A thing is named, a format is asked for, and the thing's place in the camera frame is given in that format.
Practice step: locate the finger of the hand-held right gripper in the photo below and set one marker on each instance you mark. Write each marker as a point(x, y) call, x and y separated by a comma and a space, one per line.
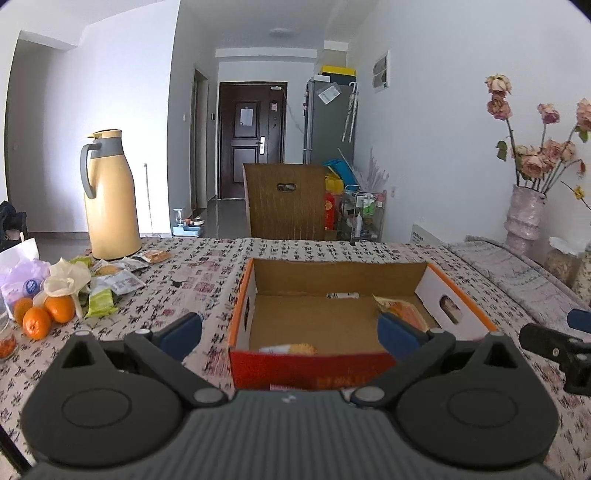
point(549, 344)
point(579, 319)

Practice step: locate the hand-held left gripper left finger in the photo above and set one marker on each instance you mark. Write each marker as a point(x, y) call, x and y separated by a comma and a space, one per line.
point(184, 330)

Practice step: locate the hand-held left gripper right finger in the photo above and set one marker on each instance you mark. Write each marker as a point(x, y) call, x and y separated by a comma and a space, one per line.
point(392, 330)

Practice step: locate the orange red cardboard box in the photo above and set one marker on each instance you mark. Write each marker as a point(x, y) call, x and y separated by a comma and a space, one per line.
point(300, 318)

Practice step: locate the orange red snack packet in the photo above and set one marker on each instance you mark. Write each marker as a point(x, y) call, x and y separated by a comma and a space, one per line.
point(401, 309)

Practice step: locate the glass jar with dried contents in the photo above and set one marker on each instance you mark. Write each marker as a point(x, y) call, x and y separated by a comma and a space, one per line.
point(563, 267)

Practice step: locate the white black strip packet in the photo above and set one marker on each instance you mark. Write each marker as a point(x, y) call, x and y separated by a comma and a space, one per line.
point(344, 295)

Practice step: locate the folded grey patterned blanket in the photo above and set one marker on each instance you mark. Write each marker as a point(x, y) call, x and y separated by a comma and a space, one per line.
point(517, 277)

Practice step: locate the white printed snack packet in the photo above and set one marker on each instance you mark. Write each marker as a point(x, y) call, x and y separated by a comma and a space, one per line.
point(122, 281)

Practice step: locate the brown pastry packet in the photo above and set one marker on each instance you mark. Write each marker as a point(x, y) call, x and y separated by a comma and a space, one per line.
point(157, 255)

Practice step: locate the grey snack packet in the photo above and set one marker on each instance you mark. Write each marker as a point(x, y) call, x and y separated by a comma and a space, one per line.
point(136, 263)

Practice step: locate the clear cookie packet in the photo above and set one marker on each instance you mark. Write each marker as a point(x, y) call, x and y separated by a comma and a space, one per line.
point(108, 267)

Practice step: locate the blue pet feeder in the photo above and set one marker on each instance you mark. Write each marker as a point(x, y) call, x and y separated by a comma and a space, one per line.
point(189, 230)

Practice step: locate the yellow white snack packet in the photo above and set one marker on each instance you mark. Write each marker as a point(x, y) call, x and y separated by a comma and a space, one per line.
point(288, 348)

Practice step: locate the metal trolley cart with bottles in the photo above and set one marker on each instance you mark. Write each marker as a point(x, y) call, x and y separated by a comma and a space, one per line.
point(364, 217)

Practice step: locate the pink white ribbed vase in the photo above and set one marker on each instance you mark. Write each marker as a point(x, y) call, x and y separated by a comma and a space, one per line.
point(524, 217)

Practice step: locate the small green snack packet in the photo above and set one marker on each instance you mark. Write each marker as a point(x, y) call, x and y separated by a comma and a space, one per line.
point(81, 261)

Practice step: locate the cream paper flower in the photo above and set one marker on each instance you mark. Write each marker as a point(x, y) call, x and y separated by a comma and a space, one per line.
point(69, 277)

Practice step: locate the red gift box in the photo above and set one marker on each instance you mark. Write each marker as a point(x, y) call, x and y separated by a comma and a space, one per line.
point(330, 210)

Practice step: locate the yellow thermos jug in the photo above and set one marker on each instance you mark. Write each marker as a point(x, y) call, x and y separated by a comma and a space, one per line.
point(113, 207)

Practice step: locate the brown wooden chair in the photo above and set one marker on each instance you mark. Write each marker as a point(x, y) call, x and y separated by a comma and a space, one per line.
point(277, 217)

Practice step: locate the white dried reeds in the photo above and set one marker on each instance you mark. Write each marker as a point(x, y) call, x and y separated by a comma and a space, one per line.
point(376, 173)

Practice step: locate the yellow bag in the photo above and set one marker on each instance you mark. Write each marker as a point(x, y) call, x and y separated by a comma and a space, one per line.
point(333, 182)

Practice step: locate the dried pink rose bouquet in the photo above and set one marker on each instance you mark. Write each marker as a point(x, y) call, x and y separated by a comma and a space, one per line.
point(535, 164)

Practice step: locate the white plastic bag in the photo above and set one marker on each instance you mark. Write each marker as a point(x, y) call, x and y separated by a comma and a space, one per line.
point(23, 274)

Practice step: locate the dark brown entrance door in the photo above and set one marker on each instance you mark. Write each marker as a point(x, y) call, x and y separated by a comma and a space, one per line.
point(231, 161)

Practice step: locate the glass jar with red contents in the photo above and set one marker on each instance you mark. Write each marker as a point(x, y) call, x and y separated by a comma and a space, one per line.
point(5, 344)

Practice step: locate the white paper bag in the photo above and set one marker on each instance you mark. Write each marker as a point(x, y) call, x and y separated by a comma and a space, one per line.
point(21, 251)

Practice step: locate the grey interior door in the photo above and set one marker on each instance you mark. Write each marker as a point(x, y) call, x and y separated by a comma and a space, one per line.
point(201, 138)

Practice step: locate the grey refrigerator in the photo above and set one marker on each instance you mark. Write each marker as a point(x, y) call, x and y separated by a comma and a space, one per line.
point(323, 134)

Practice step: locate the white folded umbrella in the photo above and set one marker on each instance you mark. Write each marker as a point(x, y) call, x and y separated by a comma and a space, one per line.
point(351, 115)

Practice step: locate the white paper notice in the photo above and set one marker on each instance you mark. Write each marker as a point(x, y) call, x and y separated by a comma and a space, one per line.
point(246, 114)

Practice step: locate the paper sheet in plastic sleeve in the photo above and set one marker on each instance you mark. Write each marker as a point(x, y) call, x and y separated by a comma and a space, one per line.
point(330, 94)

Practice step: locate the yellow black box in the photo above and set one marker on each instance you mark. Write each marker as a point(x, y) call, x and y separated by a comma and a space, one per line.
point(339, 71)

